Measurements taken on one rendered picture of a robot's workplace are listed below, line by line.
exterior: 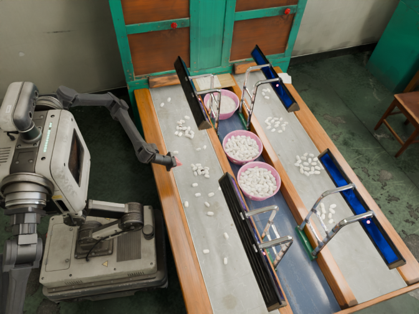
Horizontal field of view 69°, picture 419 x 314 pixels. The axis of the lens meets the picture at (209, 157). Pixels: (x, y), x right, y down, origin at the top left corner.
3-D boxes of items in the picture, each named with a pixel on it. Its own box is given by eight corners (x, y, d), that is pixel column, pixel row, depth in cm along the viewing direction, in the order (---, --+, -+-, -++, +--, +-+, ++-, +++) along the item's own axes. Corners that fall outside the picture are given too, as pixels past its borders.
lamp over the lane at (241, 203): (268, 313, 117) (272, 308, 112) (217, 181, 153) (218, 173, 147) (287, 306, 119) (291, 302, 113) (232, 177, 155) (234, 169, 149)
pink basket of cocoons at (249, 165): (244, 210, 184) (246, 202, 177) (229, 174, 200) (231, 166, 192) (284, 199, 190) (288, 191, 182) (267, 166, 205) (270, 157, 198)
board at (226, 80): (194, 92, 233) (194, 91, 232) (189, 80, 242) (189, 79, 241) (235, 85, 240) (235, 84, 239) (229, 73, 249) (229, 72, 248)
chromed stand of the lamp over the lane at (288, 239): (242, 283, 159) (257, 252, 123) (229, 247, 170) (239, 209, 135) (275, 272, 163) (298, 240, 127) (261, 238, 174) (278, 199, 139)
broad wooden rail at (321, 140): (391, 293, 168) (410, 284, 153) (261, 85, 271) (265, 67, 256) (409, 287, 170) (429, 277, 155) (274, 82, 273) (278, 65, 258)
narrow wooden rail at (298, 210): (340, 311, 154) (349, 306, 146) (224, 85, 257) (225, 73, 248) (350, 308, 155) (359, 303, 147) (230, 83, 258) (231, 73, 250)
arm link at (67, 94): (104, 102, 186) (113, 90, 183) (119, 118, 185) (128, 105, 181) (45, 101, 144) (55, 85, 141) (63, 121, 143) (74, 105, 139)
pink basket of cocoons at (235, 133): (239, 176, 199) (240, 167, 192) (213, 150, 211) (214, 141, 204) (268, 156, 210) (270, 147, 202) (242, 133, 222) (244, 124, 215)
